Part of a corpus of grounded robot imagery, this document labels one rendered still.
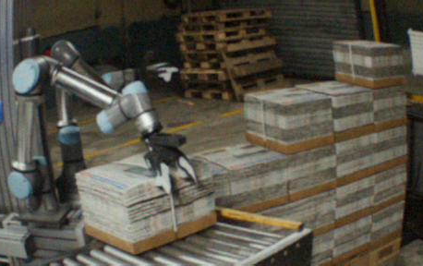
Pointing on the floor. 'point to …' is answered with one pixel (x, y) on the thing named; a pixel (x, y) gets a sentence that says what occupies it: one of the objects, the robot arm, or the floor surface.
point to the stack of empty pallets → (210, 82)
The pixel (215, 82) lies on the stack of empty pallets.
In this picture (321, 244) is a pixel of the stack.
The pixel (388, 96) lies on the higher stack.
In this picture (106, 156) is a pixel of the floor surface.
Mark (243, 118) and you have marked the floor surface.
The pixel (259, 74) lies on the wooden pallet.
